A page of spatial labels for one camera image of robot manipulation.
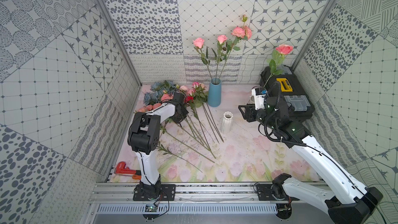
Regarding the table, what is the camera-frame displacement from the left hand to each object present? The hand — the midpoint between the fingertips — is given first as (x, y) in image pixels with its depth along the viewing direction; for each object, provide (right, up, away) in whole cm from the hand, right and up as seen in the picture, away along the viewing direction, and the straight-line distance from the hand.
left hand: (191, 116), depth 99 cm
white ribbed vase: (+21, -5, -10) cm, 24 cm away
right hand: (+28, +7, -26) cm, 39 cm away
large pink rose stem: (+50, +33, -15) cm, 61 cm away
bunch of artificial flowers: (+2, -9, -3) cm, 9 cm away
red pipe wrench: (-35, -25, -19) cm, 47 cm away
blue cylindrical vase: (+15, +12, +2) cm, 19 cm away
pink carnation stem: (-15, -17, -13) cm, 26 cm away
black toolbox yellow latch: (+64, +18, -3) cm, 67 cm away
